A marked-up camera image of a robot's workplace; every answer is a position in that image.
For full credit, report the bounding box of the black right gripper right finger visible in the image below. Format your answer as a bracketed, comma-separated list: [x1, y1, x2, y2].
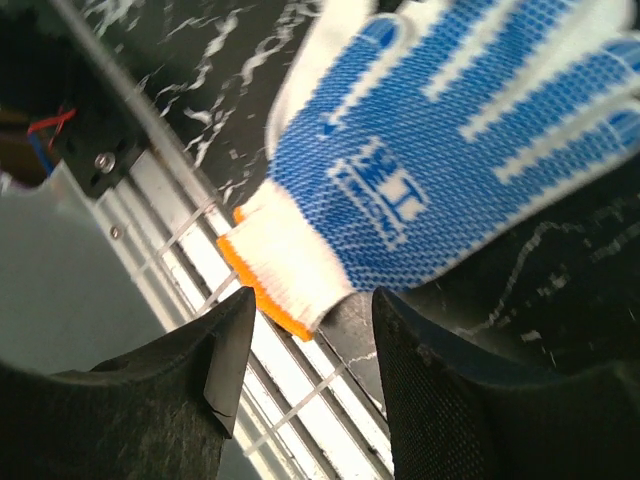
[372, 288, 639, 479]

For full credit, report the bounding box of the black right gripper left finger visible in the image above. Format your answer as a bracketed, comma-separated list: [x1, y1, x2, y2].
[1, 287, 256, 479]

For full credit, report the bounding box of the blue dotted glove peace sign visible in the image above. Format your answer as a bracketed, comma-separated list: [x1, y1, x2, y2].
[219, 1, 639, 340]

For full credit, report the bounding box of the aluminium front rail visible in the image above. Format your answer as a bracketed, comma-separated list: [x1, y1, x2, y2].
[53, 1, 393, 479]

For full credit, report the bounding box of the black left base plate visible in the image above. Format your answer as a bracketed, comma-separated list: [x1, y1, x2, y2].
[53, 54, 149, 199]

